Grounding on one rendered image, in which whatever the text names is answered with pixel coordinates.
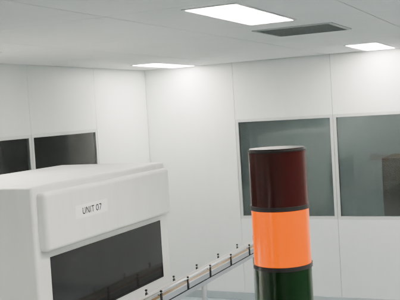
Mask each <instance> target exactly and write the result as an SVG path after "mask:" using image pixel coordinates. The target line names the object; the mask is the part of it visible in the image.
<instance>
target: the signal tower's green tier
mask: <svg viewBox="0 0 400 300"><path fill-rule="evenodd" d="M255 284H256V295H257V300H314V294H313V272H312V267H311V268H309V269H306V270H302V271H295V272H288V273H268V272H263V271H258V270H256V269H255Z"/></svg>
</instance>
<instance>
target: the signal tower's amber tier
mask: <svg viewBox="0 0 400 300"><path fill-rule="evenodd" d="M251 212H252V232H253V243H254V263H255V265H257V266H260V267H266V268H291V267H299V266H303V265H307V264H309V263H311V261H312V260H311V238H310V217H309V208H308V209H305V210H300V211H291V212H255V211H251Z"/></svg>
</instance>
